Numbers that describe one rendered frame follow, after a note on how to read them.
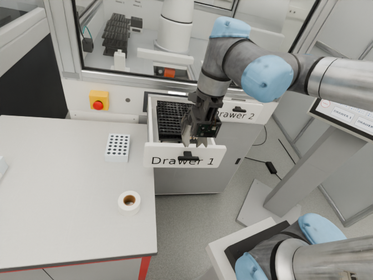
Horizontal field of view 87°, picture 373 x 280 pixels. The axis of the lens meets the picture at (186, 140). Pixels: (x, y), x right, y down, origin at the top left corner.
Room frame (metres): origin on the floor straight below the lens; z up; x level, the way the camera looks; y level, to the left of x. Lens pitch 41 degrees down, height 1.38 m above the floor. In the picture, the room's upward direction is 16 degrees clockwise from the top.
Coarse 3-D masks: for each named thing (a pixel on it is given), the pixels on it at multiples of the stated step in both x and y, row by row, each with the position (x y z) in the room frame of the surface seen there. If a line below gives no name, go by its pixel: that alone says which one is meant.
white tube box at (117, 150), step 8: (112, 136) 0.57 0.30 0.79; (120, 136) 0.58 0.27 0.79; (128, 136) 0.59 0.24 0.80; (112, 144) 0.52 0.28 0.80; (120, 144) 0.53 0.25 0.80; (128, 144) 0.54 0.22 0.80; (112, 152) 0.48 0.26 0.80; (120, 152) 0.49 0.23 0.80; (128, 152) 0.52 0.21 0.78; (112, 160) 0.46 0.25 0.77; (120, 160) 0.47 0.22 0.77
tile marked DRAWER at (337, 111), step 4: (336, 108) 0.95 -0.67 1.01; (340, 108) 0.95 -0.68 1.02; (332, 112) 0.94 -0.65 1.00; (336, 112) 0.94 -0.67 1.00; (340, 112) 0.94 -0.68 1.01; (344, 112) 0.94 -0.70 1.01; (348, 112) 0.94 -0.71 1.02; (336, 116) 0.93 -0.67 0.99; (340, 116) 0.93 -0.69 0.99; (344, 116) 0.92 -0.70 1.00; (348, 116) 0.92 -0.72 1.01; (352, 116) 0.92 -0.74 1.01; (344, 120) 0.91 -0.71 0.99; (348, 120) 0.91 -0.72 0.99
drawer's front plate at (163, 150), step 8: (152, 144) 0.45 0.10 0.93; (160, 144) 0.46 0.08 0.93; (168, 144) 0.47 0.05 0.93; (176, 144) 0.48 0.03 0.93; (192, 144) 0.50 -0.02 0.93; (144, 152) 0.44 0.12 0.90; (152, 152) 0.44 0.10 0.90; (160, 152) 0.45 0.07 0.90; (168, 152) 0.46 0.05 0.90; (176, 152) 0.47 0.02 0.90; (192, 152) 0.49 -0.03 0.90; (200, 152) 0.50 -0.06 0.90; (208, 152) 0.51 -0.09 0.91; (216, 152) 0.52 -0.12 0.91; (224, 152) 0.53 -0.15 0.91; (144, 160) 0.44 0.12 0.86; (168, 160) 0.46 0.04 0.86; (176, 160) 0.47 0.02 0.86; (208, 160) 0.51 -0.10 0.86; (216, 160) 0.53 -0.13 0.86
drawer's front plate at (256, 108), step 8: (224, 104) 0.87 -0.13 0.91; (232, 104) 0.88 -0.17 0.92; (240, 104) 0.90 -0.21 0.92; (248, 104) 0.91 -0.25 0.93; (256, 104) 0.93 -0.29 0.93; (224, 112) 0.87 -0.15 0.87; (232, 112) 0.89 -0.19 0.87; (240, 112) 0.90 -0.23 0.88; (248, 112) 0.92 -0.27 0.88; (256, 112) 0.93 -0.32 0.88; (232, 120) 0.89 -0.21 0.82; (240, 120) 0.91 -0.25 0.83; (248, 120) 0.93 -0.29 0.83
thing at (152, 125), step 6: (150, 96) 0.78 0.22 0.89; (156, 96) 0.79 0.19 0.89; (150, 102) 0.73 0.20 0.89; (156, 102) 0.79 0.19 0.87; (180, 102) 0.83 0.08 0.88; (186, 102) 0.84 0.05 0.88; (192, 102) 0.85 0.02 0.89; (150, 108) 0.69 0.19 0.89; (150, 114) 0.65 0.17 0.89; (156, 114) 0.73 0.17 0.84; (150, 120) 0.61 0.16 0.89; (156, 120) 0.69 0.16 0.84; (150, 126) 0.57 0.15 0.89; (156, 126) 0.65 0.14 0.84; (150, 132) 0.54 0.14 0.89; (156, 132) 0.61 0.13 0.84; (150, 138) 0.51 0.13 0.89; (156, 138) 0.58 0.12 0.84; (210, 138) 0.61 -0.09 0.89; (210, 144) 0.59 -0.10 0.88
